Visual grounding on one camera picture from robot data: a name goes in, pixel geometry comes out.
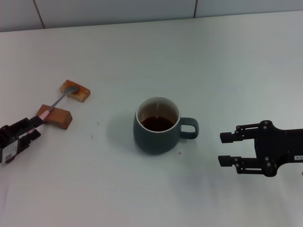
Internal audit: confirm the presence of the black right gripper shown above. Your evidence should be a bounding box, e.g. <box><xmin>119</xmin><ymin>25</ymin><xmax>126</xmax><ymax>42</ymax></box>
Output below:
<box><xmin>218</xmin><ymin>120</ymin><xmax>303</xmax><ymax>178</ymax></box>

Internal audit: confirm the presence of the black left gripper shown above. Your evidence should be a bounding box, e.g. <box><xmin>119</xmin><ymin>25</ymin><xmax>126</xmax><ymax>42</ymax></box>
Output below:
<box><xmin>0</xmin><ymin>115</ymin><xmax>46</xmax><ymax>166</ymax></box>

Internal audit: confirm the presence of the pink handled metal spoon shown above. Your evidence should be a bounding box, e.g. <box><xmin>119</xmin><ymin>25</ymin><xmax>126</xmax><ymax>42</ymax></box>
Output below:
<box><xmin>27</xmin><ymin>86</ymin><xmax>80</xmax><ymax>135</ymax></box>

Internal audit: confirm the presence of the grey ceramic coffee cup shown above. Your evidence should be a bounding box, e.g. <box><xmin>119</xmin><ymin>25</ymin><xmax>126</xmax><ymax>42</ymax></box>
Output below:
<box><xmin>133</xmin><ymin>96</ymin><xmax>200</xmax><ymax>156</ymax></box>

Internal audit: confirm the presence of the dark arched wooden block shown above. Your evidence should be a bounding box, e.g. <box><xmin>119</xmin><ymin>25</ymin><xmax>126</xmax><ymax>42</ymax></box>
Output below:
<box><xmin>36</xmin><ymin>104</ymin><xmax>73</xmax><ymax>131</ymax></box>

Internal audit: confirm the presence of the light wooden block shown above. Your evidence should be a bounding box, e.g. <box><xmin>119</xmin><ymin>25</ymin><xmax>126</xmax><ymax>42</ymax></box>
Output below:
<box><xmin>60</xmin><ymin>79</ymin><xmax>91</xmax><ymax>104</ymax></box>

